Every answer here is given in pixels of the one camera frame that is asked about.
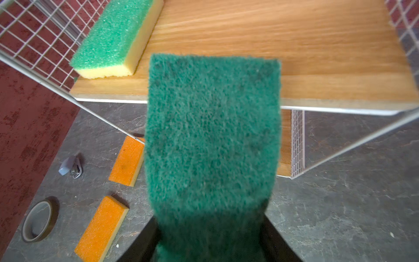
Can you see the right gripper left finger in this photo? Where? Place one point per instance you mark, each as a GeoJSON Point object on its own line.
{"type": "Point", "coordinates": [143, 247]}

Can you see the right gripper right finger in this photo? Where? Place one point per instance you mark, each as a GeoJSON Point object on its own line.
{"type": "Point", "coordinates": [275, 248]}

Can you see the dark green sponge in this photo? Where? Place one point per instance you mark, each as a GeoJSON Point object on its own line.
{"type": "Point", "coordinates": [213, 136]}

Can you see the bright green sponge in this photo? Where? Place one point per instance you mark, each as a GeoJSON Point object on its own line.
{"type": "Point", "coordinates": [115, 44]}

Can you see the white wire shelf rack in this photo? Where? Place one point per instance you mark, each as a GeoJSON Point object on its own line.
{"type": "Point", "coordinates": [39, 38]}

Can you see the bottom wooden shelf board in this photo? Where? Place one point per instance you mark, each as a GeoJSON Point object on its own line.
{"type": "Point", "coordinates": [284, 164]}

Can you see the wooden shelf board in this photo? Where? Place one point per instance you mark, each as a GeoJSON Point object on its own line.
{"type": "Point", "coordinates": [284, 164]}
{"type": "Point", "coordinates": [337, 56]}

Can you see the middle wooden shelf board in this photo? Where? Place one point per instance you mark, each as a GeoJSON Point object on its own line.
{"type": "Point", "coordinates": [337, 56]}

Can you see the orange sponge lower left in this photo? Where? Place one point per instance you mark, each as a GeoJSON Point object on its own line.
{"type": "Point", "coordinates": [101, 231]}

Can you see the orange sponge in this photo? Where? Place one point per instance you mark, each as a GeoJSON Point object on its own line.
{"type": "Point", "coordinates": [128, 163]}
{"type": "Point", "coordinates": [101, 231]}

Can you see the orange sponge upper left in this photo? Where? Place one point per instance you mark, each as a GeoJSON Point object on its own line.
{"type": "Point", "coordinates": [128, 163]}

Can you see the black tape roll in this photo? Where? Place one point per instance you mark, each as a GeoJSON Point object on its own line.
{"type": "Point", "coordinates": [40, 220]}

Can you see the small white stapler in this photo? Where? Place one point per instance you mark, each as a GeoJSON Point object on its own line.
{"type": "Point", "coordinates": [71, 166]}

